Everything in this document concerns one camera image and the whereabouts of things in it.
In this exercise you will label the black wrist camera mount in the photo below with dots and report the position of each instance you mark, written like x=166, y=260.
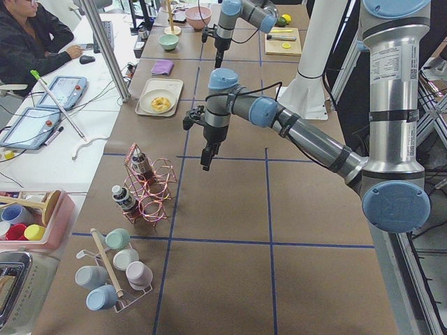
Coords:
x=209, y=32

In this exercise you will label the pink mug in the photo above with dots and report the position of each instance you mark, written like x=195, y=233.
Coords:
x=139, y=275

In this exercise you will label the seated person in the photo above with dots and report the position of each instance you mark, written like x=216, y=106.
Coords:
x=32, y=38

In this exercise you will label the black computer mouse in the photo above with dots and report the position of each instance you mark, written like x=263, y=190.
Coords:
x=84, y=59

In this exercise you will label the glazed twisted donut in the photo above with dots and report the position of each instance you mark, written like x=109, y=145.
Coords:
x=160, y=104

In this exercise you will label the teach pendant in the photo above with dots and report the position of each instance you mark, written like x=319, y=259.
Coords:
x=32, y=128
x=68, y=90

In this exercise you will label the far teach pendant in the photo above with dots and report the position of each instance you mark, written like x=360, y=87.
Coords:
x=68, y=90

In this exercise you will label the pink bowl of ice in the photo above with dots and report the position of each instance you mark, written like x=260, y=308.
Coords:
x=198, y=17

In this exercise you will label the bamboo cutting board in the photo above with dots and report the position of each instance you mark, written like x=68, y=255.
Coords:
x=273, y=47

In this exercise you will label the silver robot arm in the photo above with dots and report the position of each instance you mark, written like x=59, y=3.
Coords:
x=390, y=181
x=263, y=15

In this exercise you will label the cream serving tray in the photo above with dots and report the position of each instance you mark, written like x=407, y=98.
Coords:
x=172, y=85

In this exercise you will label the wooden stand in box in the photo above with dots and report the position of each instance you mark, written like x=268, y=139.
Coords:
x=46, y=207

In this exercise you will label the blue cup in box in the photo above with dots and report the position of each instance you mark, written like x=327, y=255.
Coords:
x=17, y=213

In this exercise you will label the black steel muddler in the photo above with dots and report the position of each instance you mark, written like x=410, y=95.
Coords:
x=282, y=38

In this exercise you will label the white mug rack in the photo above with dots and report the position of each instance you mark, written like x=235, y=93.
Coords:
x=101, y=255

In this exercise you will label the grey blue mug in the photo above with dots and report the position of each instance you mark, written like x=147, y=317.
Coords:
x=91, y=277

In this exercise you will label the purple folded cloth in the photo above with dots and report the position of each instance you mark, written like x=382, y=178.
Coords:
x=162, y=67

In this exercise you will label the right yellow lemon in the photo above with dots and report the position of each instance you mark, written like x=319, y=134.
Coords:
x=287, y=17

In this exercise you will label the mint green bowl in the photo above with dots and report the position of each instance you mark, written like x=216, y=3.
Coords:
x=168, y=41

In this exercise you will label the green mug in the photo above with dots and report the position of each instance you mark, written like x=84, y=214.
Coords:
x=117, y=239

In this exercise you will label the cream plate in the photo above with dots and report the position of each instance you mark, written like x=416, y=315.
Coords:
x=147, y=97

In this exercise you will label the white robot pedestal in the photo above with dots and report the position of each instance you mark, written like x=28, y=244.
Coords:
x=304, y=95

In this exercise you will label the light blue mug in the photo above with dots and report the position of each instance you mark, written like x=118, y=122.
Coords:
x=103, y=297

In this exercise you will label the green lime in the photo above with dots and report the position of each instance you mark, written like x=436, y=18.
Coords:
x=281, y=22

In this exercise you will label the pink storage box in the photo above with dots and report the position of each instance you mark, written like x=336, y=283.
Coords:
x=55, y=230

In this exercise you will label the near teach pendant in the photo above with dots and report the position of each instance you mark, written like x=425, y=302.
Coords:
x=32, y=128

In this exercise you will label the yellow cup in box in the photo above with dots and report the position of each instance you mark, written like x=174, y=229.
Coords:
x=34, y=232

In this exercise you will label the tea bottle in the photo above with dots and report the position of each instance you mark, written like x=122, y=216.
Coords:
x=122, y=196
x=141, y=166

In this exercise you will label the black marker pen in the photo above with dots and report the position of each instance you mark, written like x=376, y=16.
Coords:
x=54, y=135

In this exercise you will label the black scale with cup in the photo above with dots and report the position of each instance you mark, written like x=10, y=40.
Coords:
x=143, y=34

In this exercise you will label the white mug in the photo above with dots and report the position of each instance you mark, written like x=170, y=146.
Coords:
x=124, y=258

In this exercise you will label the aluminium frame post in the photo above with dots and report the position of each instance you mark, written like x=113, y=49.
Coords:
x=95, y=22

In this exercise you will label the copper wire bottle rack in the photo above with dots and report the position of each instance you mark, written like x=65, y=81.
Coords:
x=151, y=196

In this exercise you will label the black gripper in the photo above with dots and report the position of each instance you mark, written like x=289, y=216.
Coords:
x=215, y=133
x=221, y=45

